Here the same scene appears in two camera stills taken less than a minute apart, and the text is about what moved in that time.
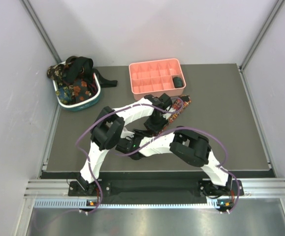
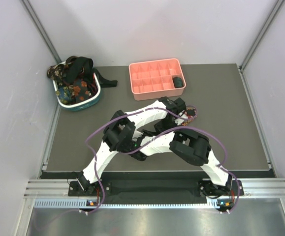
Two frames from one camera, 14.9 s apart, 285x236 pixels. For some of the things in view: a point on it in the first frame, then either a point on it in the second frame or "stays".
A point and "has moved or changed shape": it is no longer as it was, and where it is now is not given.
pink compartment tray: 156,77 stays
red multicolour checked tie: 182,101 has moved or changed shape
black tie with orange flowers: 81,91 stays
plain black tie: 76,66 stays
